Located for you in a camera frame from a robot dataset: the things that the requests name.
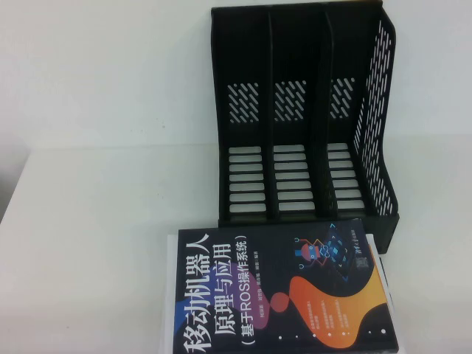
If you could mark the dark mobile robot book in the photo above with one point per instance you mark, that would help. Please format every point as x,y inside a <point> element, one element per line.
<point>280,295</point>

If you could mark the white car suspension book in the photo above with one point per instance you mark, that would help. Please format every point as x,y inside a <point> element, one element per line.
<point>172,295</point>

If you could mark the black plastic book stand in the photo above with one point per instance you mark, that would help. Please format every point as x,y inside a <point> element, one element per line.
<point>295,55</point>

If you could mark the thin white book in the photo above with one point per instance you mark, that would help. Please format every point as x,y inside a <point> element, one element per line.
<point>384,274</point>

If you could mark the white books stack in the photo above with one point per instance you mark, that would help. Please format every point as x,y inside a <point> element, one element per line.
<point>373,244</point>

